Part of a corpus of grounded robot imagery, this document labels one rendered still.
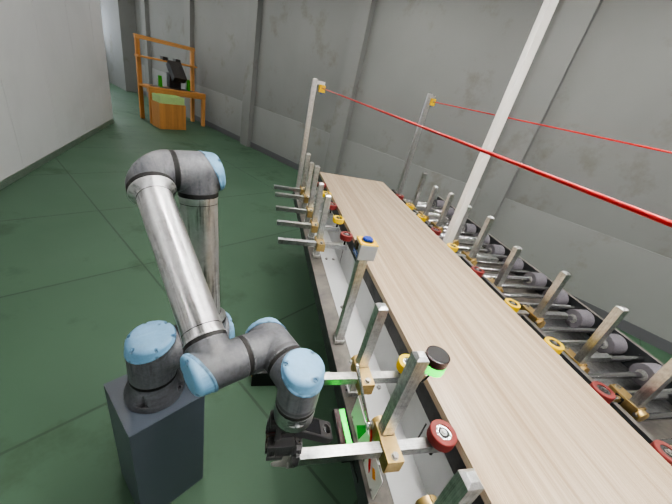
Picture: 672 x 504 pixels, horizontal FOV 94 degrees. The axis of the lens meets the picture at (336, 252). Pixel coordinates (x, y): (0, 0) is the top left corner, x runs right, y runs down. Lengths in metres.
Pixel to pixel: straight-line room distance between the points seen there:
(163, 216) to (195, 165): 0.21
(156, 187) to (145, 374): 0.61
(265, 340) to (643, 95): 4.22
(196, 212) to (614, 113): 4.12
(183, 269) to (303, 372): 0.35
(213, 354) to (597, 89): 4.32
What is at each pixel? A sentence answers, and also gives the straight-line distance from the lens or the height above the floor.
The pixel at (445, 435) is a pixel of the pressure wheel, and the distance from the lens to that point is 1.07.
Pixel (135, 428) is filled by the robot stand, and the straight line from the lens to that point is 1.33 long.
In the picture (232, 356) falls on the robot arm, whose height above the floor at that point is 1.18.
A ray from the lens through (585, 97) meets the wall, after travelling 4.48.
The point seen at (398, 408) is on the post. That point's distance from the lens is 0.94.
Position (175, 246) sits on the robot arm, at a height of 1.30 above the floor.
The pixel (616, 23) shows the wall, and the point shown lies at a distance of 4.60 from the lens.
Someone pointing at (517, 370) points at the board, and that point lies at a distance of 1.46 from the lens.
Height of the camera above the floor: 1.70
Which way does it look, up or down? 28 degrees down
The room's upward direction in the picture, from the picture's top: 14 degrees clockwise
